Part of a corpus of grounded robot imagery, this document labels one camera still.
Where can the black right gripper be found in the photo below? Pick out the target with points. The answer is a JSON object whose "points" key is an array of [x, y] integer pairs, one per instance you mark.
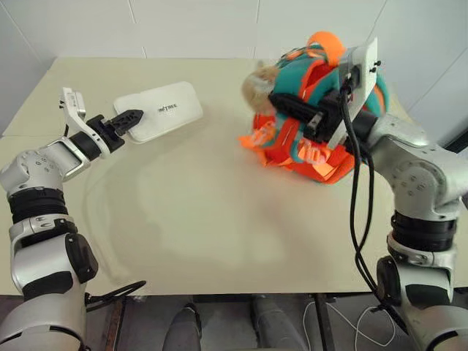
{"points": [[327, 120]]}

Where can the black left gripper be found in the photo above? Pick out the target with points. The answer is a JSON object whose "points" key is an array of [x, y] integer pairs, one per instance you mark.
{"points": [[106, 132]]}

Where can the orange and teal backpack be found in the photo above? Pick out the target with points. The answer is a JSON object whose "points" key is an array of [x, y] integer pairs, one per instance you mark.
{"points": [[292, 78]]}

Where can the white box with black print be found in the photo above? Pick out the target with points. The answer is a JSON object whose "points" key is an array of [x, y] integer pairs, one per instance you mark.
{"points": [[172, 109]]}

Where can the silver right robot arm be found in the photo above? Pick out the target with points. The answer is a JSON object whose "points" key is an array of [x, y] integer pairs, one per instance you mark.
{"points": [[417, 175]]}

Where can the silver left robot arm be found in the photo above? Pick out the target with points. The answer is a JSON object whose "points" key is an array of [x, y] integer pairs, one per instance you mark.
{"points": [[44, 263]]}

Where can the beige furry plush charm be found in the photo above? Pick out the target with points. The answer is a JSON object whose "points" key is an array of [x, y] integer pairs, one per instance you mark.
{"points": [[256, 87]]}

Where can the rusty brown metal bar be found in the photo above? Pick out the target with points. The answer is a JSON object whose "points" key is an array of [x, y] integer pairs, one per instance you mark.
{"points": [[115, 325]]}

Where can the dark grey rounded shape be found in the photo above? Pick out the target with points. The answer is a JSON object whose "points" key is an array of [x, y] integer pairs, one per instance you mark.
{"points": [[184, 329], [270, 321]]}

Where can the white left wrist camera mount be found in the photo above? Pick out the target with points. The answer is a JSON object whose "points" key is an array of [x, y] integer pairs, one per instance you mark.
{"points": [[75, 109]]}

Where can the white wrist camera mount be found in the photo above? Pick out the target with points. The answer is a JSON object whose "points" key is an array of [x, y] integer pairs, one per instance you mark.
{"points": [[75, 109], [365, 69]]}

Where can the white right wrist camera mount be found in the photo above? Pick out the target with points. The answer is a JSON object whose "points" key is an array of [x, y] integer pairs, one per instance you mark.
{"points": [[365, 69]]}

